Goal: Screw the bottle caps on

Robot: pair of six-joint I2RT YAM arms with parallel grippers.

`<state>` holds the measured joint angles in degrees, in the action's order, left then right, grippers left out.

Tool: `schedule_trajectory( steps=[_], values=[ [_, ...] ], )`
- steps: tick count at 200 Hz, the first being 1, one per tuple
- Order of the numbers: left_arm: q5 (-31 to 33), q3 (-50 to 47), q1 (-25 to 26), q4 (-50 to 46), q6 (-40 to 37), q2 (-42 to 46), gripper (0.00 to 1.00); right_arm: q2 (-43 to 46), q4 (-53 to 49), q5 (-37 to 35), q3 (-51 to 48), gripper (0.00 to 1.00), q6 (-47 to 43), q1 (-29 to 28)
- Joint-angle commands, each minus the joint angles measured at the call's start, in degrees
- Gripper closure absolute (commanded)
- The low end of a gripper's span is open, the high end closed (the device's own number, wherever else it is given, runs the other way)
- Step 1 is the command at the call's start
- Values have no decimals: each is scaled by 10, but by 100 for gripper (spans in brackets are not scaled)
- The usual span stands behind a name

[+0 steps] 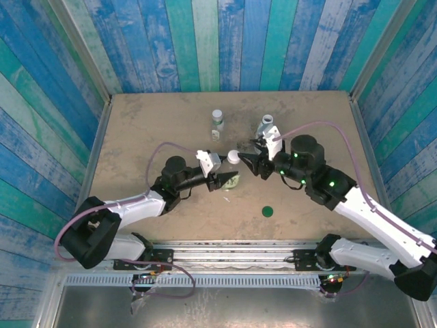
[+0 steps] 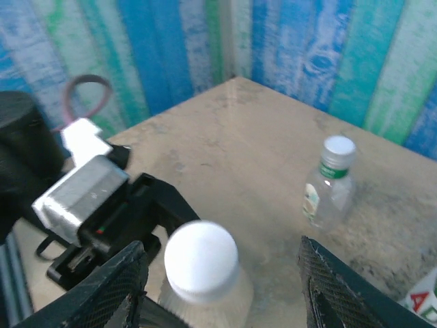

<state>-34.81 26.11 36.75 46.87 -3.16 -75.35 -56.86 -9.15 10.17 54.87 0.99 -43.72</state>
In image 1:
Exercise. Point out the clear bottle with green label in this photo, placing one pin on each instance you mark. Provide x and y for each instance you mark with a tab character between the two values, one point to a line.
215	131
233	182

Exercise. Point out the white bottle cap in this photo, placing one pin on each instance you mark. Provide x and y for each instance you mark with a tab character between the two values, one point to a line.
233	156
217	114

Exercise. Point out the white wide-mouth bottle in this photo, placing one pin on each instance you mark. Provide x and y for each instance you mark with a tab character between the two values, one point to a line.
264	128

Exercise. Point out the green bottle cap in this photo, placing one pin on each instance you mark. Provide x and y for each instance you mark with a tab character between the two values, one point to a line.
268	211

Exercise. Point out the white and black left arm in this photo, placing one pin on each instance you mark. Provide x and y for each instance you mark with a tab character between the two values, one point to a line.
136	208

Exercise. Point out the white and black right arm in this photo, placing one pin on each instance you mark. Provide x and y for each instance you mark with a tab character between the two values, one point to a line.
375	225

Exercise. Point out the metal table edge strip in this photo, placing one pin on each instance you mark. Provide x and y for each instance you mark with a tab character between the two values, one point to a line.
98	136
367	136

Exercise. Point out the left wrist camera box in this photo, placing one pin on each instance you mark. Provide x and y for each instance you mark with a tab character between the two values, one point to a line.
213	162

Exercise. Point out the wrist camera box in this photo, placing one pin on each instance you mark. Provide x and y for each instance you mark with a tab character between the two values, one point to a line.
213	162
274	143

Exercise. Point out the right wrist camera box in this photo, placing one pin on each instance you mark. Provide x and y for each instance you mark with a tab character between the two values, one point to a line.
274	143

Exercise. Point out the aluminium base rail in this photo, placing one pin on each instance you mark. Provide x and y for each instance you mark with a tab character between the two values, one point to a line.
232	256

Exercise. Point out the metal corner post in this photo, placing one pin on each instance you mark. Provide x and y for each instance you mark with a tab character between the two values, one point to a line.
375	56
84	51

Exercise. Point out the metal base plate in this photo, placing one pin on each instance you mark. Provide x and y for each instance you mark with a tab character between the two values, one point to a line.
256	307

